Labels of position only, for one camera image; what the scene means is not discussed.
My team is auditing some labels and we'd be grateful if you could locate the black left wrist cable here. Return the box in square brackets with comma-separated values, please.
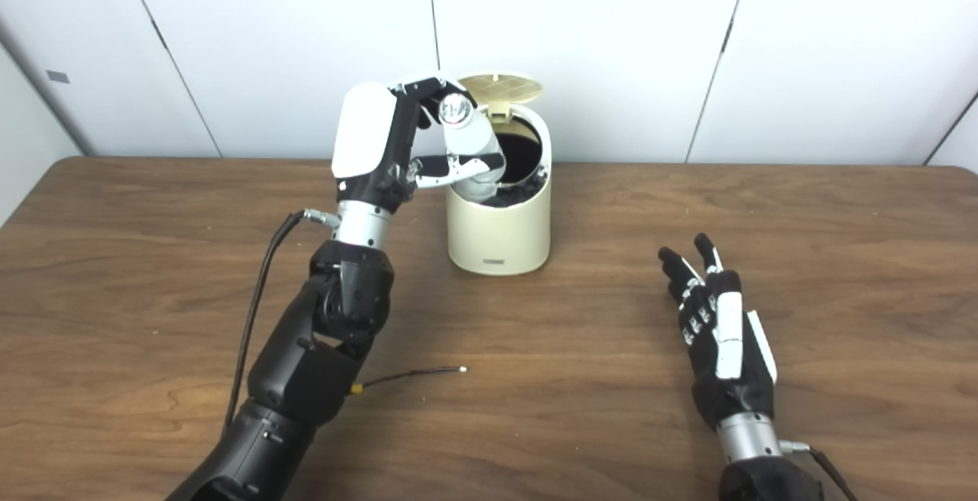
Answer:
[222, 209, 341, 441]

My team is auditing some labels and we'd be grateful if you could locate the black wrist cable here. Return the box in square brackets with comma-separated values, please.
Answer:
[779, 440, 860, 501]
[222, 209, 341, 441]

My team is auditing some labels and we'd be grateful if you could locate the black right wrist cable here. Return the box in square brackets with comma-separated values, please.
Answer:
[779, 440, 860, 501]

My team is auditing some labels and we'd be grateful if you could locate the small white plastic bottle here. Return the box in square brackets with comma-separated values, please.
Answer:
[438, 92, 507, 204]

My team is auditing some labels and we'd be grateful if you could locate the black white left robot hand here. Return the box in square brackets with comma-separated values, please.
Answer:
[331, 73, 505, 215]

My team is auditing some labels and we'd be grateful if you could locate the cream round bin lid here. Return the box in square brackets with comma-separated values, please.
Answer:
[457, 73, 544, 116]

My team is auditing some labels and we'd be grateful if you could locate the cream-colored round bin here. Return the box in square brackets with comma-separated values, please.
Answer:
[447, 104, 552, 276]

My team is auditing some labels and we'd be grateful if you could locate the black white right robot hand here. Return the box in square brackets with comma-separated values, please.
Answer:
[658, 233, 779, 432]

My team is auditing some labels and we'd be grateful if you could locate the black bin liner bag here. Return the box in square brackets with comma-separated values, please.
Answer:
[481, 119, 548, 208]

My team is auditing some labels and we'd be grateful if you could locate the thin black loose wire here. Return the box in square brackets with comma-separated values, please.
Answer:
[350, 366, 468, 396]

